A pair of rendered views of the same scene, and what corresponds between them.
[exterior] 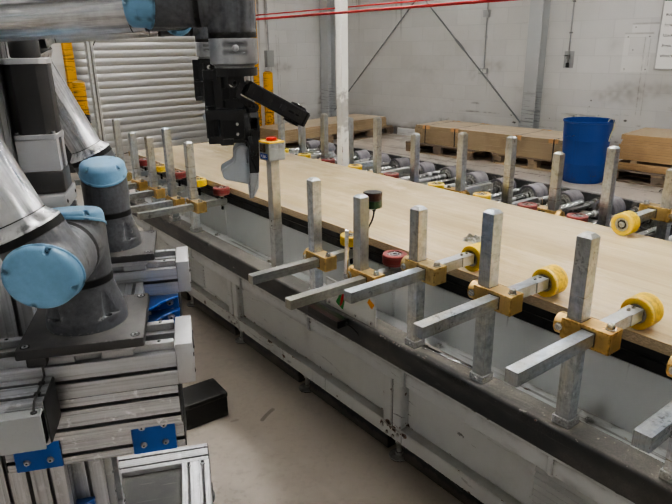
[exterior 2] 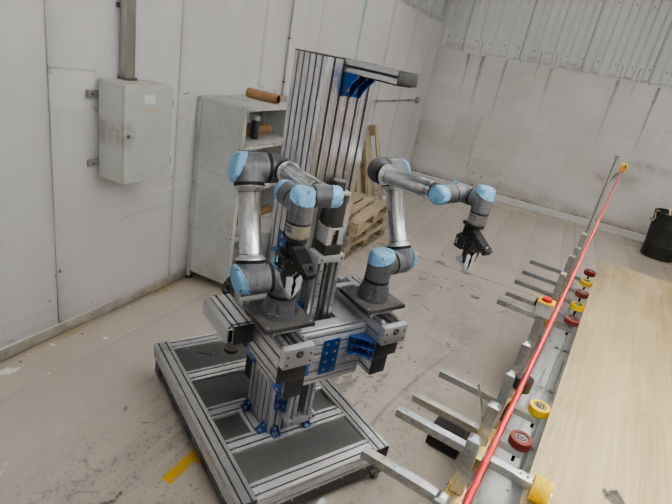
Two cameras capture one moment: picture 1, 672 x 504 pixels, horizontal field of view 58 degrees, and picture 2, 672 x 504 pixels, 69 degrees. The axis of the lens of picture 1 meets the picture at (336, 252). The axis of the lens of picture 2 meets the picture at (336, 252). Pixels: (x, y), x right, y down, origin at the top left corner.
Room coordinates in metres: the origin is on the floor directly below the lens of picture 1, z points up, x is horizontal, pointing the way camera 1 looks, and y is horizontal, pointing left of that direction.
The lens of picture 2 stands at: (0.53, -1.15, 2.06)
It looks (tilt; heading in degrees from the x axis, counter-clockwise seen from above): 22 degrees down; 65
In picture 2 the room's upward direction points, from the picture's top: 11 degrees clockwise
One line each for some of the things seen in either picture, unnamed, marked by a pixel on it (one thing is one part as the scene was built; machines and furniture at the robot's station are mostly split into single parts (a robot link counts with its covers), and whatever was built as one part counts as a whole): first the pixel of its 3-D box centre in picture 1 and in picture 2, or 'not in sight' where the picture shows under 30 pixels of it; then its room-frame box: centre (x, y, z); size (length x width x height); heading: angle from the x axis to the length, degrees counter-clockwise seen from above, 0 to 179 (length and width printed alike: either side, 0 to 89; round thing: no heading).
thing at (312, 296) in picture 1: (347, 286); (465, 423); (1.72, -0.03, 0.84); 0.43 x 0.03 x 0.04; 127
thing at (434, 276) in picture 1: (422, 269); (477, 450); (1.59, -0.24, 0.95); 0.14 x 0.06 x 0.05; 37
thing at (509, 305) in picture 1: (494, 296); (451, 500); (1.39, -0.39, 0.95); 0.14 x 0.06 x 0.05; 37
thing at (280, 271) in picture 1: (306, 265); (487, 396); (1.93, 0.10, 0.84); 0.44 x 0.03 x 0.04; 127
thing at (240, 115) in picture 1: (232, 106); (292, 253); (1.00, 0.16, 1.46); 0.09 x 0.08 x 0.12; 104
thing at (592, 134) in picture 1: (586, 149); not in sight; (6.94, -2.90, 0.36); 0.59 x 0.57 x 0.73; 134
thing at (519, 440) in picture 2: (394, 268); (517, 448); (1.84, -0.19, 0.85); 0.08 x 0.08 x 0.11
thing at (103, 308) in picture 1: (84, 296); (280, 301); (1.09, 0.50, 1.09); 0.15 x 0.15 x 0.10
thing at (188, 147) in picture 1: (192, 192); (550, 308); (2.80, 0.68, 0.90); 0.04 x 0.04 x 0.48; 37
